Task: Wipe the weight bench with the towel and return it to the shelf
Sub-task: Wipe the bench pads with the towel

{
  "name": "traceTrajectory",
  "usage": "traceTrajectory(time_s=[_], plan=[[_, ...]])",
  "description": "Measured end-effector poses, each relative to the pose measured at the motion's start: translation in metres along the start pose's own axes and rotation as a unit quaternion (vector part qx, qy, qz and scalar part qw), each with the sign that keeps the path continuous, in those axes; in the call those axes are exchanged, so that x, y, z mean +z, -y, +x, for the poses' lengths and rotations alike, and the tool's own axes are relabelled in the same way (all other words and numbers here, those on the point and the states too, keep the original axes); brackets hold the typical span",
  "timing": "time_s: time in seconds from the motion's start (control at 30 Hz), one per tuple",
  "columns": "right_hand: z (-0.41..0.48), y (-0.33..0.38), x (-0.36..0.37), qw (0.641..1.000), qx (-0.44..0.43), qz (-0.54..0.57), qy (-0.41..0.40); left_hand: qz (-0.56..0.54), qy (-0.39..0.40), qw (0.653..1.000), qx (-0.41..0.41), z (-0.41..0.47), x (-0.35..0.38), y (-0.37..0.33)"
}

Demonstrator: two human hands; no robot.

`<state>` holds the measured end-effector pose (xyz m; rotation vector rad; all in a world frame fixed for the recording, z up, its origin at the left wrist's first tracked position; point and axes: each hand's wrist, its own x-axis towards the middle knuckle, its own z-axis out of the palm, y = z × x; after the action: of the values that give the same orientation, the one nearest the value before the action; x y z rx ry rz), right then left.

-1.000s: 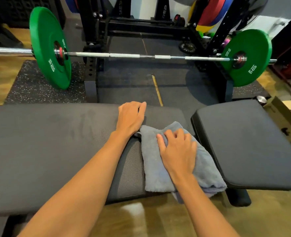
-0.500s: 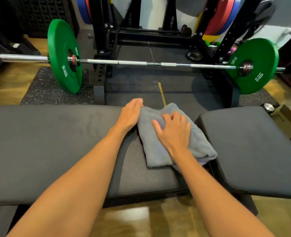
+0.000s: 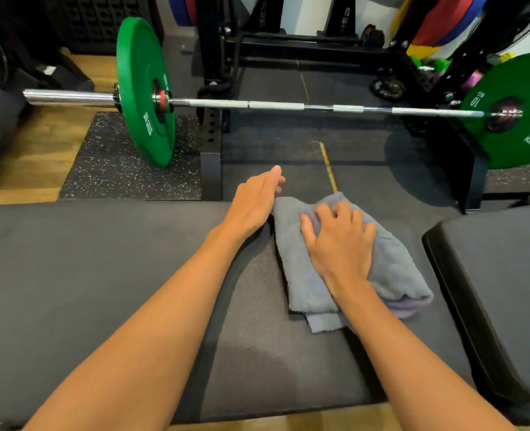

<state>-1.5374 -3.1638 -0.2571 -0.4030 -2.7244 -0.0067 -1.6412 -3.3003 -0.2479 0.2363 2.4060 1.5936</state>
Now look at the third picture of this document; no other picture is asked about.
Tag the person's right little finger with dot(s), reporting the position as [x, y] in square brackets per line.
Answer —
[369, 232]

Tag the speckled black rubber mat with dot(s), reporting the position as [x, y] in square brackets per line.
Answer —
[112, 166]

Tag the short black bench seat pad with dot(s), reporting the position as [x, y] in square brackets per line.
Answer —
[502, 287]

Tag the person's right middle finger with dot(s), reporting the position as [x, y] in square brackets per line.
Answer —
[343, 213]

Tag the red barbell collar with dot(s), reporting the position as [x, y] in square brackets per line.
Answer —
[162, 102]

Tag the person's left forearm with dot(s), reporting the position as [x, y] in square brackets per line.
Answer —
[157, 327]

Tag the black steel power rack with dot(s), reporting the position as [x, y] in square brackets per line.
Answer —
[291, 44]

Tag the small green dumbbell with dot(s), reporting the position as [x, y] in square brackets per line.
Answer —
[439, 65]

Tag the green bumper weight plate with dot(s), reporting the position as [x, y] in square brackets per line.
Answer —
[529, 85]
[139, 62]

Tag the red stored weight plate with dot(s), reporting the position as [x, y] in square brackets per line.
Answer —
[444, 17]

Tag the small black weight plate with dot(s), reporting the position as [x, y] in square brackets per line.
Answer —
[388, 88]

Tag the person's right hand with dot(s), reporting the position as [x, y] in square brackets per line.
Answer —
[341, 251]

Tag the person's right forearm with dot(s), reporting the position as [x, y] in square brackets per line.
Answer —
[408, 363]

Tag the silver steel barbell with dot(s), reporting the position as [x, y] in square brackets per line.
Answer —
[274, 104]

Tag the long black bench pad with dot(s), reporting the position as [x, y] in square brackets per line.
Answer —
[67, 282]

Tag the person's left hand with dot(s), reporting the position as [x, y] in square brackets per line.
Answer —
[251, 201]

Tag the person's right thumb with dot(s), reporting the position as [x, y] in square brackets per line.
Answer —
[308, 231]

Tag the blue stored weight plate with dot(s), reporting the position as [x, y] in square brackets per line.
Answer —
[469, 22]

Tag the grey towel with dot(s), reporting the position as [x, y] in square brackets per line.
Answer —
[395, 269]

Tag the person's left thumb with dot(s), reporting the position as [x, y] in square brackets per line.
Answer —
[279, 183]

